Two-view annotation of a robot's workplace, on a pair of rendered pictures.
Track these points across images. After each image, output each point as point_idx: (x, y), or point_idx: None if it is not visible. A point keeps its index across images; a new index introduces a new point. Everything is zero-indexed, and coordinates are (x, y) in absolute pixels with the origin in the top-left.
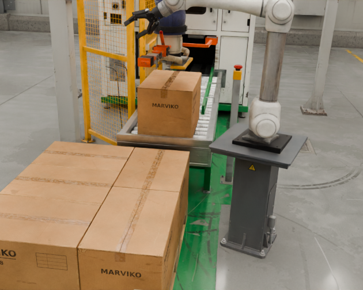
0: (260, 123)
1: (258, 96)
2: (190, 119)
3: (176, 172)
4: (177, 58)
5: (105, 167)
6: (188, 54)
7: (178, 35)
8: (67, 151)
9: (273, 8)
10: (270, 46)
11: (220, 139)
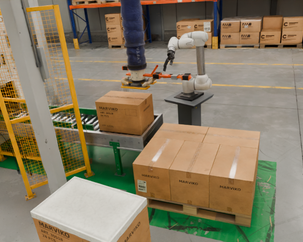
0: (210, 82)
1: None
2: (153, 109)
3: (189, 127)
4: None
5: (179, 144)
6: None
7: None
8: (153, 157)
9: (206, 36)
10: (202, 52)
11: (185, 103)
